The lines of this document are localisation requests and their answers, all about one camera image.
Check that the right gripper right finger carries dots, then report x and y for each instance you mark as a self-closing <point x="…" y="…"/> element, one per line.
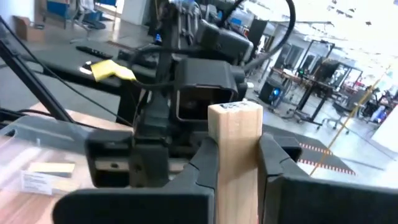
<point x="311" y="202"/>

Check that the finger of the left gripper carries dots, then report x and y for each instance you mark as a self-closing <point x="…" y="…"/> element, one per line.
<point x="289" y="147"/>
<point x="107" y="146"/>

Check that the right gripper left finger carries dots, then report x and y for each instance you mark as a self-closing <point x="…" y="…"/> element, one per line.
<point x="155" y="205"/>

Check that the plain wooden block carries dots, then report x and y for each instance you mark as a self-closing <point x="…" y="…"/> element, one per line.
<point x="51" y="169"/>
<point x="236" y="155"/>

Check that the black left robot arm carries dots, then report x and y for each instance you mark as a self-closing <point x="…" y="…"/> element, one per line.
<point x="224" y="40"/>

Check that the black striped floor mat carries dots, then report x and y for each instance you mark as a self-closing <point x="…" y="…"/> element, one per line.
<point x="314" y="155"/>

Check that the black computer tower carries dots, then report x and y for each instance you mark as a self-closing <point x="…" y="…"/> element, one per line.
<point x="270" y="91"/>

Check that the clear plastic bin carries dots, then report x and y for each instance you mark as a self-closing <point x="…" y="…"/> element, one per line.
<point x="46" y="140"/>

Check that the background work table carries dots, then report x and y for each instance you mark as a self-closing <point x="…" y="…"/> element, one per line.
<point x="304" y="82"/>

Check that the white paper label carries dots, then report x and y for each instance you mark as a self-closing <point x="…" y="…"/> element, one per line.
<point x="35" y="183"/>

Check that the black keyboard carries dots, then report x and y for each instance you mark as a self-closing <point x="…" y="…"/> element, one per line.
<point x="93" y="52"/>

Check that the black desk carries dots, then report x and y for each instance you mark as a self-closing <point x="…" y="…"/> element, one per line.
<point x="62" y="62"/>

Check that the black rig pole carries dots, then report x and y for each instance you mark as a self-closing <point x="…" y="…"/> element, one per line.
<point x="34" y="84"/>

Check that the cardboard box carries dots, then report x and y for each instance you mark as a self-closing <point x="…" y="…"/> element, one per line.
<point x="28" y="29"/>

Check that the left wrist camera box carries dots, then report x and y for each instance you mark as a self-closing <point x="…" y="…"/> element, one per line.
<point x="202" y="74"/>

